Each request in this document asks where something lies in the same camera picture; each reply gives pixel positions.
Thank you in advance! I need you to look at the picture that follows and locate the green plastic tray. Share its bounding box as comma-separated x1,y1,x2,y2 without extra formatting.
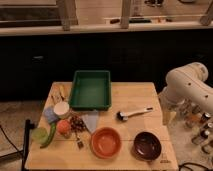
69,70,111,111

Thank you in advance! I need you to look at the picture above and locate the black chair frame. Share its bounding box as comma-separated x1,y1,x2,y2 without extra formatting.
0,119,35,171

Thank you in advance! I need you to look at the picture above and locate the white round cup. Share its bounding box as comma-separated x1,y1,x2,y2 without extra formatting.
53,101,69,119

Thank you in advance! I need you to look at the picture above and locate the orange fruit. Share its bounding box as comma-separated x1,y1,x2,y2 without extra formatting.
56,120,71,135

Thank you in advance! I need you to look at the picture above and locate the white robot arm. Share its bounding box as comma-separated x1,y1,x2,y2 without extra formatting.
158,62,213,125

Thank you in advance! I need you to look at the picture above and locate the light blue triangular cloth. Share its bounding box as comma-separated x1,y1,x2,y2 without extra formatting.
82,110,99,133

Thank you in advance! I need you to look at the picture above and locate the spice bottle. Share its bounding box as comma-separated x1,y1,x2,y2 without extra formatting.
192,130,210,145

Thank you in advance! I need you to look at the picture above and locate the dark purple bowl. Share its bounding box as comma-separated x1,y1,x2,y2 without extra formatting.
133,132,162,161

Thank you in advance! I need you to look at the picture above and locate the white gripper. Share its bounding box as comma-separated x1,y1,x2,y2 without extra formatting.
159,93,176,125

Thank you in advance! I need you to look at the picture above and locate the green chili pepper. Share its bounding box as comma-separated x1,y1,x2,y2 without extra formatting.
40,123,56,148

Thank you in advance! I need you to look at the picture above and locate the yellow banana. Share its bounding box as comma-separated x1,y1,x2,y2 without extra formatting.
59,84,66,101

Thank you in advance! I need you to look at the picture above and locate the red bowl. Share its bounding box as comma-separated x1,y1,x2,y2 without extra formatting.
90,127,122,159

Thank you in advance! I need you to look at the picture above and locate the dark grape bunch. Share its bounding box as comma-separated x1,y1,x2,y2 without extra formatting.
70,116,86,132

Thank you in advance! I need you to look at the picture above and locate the black floor cable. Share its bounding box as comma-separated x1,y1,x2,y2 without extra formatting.
178,161,213,171

